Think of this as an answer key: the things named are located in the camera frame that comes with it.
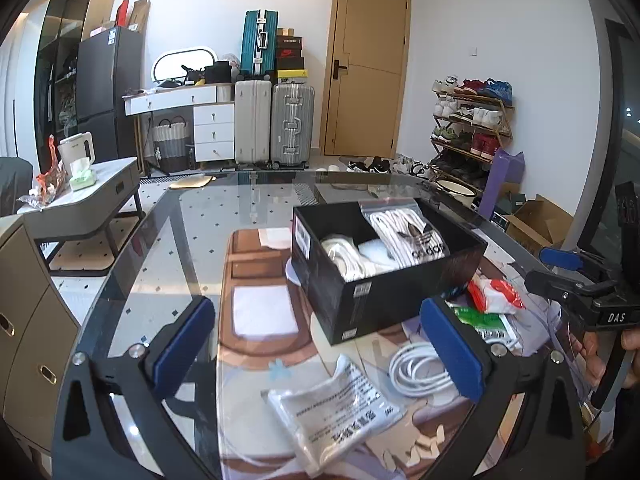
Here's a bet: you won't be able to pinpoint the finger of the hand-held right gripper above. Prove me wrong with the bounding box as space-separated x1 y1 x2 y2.
524 269 619 312
539 246 621 286

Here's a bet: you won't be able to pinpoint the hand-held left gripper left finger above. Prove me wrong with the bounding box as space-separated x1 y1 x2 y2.
52 296 217 480

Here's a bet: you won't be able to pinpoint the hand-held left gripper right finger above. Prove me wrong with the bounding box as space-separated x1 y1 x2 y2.
419 297 586 480

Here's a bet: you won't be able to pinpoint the black cardboard box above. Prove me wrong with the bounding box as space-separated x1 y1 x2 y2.
290 197 489 346

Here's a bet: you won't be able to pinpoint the white bubble wrap roll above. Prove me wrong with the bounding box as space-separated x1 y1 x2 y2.
357 238 401 274

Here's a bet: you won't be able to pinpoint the bagged striped white socks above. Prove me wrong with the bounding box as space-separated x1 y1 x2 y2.
360 202 449 271

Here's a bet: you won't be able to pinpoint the bagged white rope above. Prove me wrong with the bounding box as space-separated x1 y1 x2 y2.
320 236 377 284

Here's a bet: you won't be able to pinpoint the person's right hand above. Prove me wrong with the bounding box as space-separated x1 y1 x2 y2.
570 321 640 391

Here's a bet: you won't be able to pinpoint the green white packet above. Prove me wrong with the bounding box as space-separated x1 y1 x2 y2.
447 302 521 349

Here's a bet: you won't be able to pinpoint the open cardboard box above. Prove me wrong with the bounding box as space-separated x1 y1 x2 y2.
502 194 575 257

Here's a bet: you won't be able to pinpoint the red white packet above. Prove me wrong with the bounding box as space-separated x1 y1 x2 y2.
467 276 526 315

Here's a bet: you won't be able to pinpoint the dark green box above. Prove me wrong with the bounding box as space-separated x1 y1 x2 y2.
492 197 526 219

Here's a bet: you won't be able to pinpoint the white enamel basin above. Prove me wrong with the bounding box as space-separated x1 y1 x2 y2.
435 179 476 206

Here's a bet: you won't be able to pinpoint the grey printed plastic bag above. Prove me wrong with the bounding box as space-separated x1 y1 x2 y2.
267 354 409 479

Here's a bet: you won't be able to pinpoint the grey side cabinet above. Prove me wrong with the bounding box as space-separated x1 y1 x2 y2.
0 215 84 453

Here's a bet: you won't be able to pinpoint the wooden shoe rack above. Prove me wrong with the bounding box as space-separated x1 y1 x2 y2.
430 76 515 197

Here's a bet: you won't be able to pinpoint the grey coffee table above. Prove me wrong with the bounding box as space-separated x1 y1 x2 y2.
17 156 144 274

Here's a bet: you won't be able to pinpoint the pile of floor shoes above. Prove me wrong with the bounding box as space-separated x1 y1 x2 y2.
345 155 436 181

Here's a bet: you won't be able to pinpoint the green tissue pack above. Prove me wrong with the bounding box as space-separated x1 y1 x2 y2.
69 157 97 191

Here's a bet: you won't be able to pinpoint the wicker basket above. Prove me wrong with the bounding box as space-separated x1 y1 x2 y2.
151 116 190 173

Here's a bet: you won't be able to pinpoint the red plastic bag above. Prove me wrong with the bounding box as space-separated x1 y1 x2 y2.
30 135 69 206

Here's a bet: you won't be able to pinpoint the white dressing table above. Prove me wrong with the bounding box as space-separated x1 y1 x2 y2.
122 85 236 163

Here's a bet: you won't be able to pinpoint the white electric kettle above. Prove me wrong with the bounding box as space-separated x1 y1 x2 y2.
57 131 94 176

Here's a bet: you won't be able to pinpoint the dark grey chair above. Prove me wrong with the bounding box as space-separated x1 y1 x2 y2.
0 156 34 216

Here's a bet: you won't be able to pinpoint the beige suitcase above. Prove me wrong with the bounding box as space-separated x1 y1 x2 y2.
234 80 273 165

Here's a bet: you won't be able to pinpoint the silver suitcase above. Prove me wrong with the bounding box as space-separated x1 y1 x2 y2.
270 83 316 169

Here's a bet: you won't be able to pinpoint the tan wooden door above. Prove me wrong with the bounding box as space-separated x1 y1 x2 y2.
322 0 412 157

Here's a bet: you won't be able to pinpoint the black refrigerator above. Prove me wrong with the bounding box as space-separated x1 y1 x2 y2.
75 27 143 166

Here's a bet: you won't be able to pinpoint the oval lit mirror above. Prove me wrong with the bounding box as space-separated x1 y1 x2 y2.
152 46 217 86

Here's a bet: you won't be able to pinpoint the teal suitcase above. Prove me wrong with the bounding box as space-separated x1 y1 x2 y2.
240 9 279 81

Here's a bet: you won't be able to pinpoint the tall dark display cabinet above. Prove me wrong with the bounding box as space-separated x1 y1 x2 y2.
32 0 120 171

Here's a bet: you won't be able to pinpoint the flat cardboard carton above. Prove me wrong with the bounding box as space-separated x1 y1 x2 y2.
130 0 151 31

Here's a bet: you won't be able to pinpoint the white coiled cable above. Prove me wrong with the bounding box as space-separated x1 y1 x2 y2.
389 342 461 399

